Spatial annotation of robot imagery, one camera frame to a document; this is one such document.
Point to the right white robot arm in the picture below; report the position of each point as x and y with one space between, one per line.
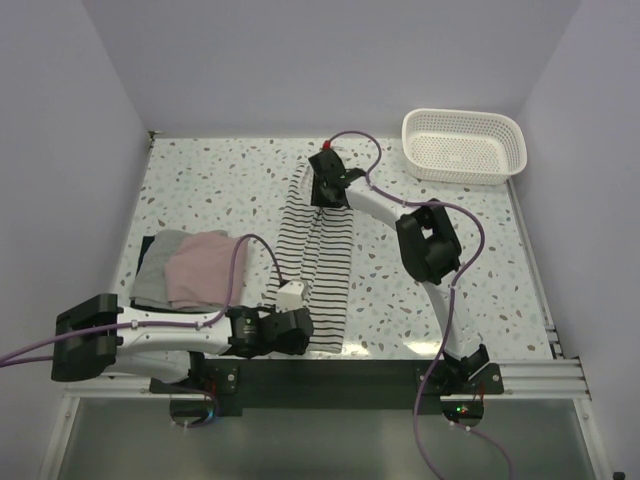
430 253

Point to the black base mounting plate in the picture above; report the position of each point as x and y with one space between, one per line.
328 384

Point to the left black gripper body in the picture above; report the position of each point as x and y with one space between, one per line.
296 347

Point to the pink folded tank top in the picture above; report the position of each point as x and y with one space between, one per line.
198 274

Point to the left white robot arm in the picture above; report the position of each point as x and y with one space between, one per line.
99 336

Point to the navy folded tank top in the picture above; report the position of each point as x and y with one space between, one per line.
146 242

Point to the black white striped tank top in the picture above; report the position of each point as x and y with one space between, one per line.
314 245

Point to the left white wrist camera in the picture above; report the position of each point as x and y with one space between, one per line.
291 296

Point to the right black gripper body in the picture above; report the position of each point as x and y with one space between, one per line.
319 195

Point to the white plastic basket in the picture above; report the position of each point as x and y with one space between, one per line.
462 147

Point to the grey folded tank top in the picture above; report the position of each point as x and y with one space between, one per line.
149 286

